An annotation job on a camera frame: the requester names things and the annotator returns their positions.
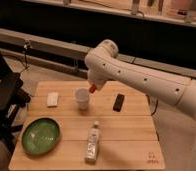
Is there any black rectangular remote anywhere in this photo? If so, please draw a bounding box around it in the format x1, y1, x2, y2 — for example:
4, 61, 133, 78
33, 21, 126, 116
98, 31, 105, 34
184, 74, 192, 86
113, 94, 125, 112

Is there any black hanging cable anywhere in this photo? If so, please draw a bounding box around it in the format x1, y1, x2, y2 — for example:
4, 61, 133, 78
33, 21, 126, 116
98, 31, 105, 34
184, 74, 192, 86
22, 40, 32, 72

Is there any wooden folding table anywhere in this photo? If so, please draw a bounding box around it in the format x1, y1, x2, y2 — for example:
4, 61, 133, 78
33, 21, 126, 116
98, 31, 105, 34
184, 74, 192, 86
9, 81, 165, 171

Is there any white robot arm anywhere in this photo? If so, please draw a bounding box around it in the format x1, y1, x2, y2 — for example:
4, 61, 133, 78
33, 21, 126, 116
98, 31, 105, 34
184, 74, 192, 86
85, 39, 196, 171

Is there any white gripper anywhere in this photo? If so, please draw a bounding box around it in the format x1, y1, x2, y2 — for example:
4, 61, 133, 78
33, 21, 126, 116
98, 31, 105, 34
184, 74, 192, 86
88, 71, 107, 90

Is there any red orange pepper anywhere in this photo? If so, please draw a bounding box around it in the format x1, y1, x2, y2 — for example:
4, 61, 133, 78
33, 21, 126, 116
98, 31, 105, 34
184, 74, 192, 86
89, 85, 97, 93

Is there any black stand at left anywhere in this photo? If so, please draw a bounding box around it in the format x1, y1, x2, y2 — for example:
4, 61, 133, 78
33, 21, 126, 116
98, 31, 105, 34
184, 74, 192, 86
0, 53, 31, 153

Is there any white rectangular sponge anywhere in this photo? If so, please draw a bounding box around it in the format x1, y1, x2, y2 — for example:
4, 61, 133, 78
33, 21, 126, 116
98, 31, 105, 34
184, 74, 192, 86
47, 92, 59, 107

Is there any green round plate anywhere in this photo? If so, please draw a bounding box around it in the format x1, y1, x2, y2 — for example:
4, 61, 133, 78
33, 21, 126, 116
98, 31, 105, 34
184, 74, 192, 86
21, 118, 61, 156

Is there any clear plastic bottle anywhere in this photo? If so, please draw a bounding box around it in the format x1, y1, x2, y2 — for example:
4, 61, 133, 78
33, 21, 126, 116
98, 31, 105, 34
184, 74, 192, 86
85, 121, 100, 164

